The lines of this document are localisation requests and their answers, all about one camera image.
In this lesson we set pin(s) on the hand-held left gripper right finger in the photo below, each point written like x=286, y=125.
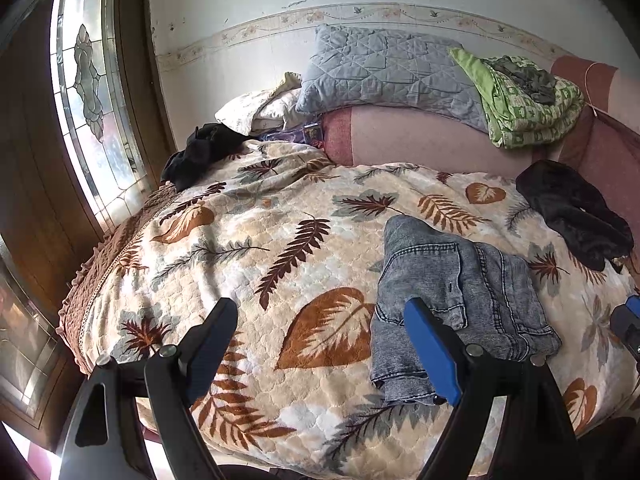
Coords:
x=432, y=350

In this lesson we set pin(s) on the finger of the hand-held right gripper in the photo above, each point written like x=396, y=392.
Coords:
x=627, y=327

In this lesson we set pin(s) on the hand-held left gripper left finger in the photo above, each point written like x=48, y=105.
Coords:
x=210, y=350

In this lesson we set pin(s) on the grey denim pants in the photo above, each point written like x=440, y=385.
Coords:
x=450, y=270

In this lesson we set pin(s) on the black cloth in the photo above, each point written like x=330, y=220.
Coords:
x=570, y=210
x=200, y=155

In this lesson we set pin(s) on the brown ruffled bedspread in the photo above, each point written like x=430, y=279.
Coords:
x=105, y=270

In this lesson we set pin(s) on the leaf print blanket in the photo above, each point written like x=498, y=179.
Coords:
x=280, y=220

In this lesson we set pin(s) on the low stained glass window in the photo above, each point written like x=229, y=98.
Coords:
x=22, y=340

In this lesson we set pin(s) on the pink sofa backrest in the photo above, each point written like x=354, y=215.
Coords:
x=425, y=140

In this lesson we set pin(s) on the clear plastic package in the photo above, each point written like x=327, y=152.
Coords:
x=295, y=135

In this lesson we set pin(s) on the green patterned blanket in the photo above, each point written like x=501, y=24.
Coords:
x=525, y=120

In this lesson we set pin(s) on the cream floral pillow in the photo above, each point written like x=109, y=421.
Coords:
x=255, y=110

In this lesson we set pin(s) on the dark grey-green cloth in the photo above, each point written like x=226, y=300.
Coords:
x=530, y=80

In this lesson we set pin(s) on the grey quilted pillow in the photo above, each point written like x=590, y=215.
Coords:
x=385, y=70

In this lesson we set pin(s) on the tall stained glass window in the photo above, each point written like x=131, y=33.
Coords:
x=85, y=85

